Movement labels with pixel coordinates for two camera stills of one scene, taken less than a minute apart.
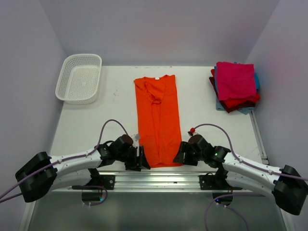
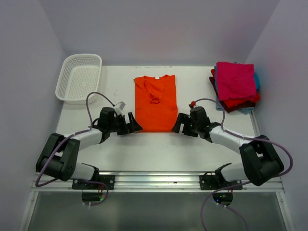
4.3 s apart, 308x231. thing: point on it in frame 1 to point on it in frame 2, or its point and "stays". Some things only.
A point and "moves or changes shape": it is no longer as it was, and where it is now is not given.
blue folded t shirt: [257, 81] stays
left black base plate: [108, 181] stays
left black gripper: [137, 161] to [133, 126]
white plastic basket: [78, 80] stays
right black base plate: [211, 182] stays
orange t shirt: [160, 125] moves or changes shape
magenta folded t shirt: [235, 80] stays
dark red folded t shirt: [228, 110] stays
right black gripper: [179, 158] to [183, 118]
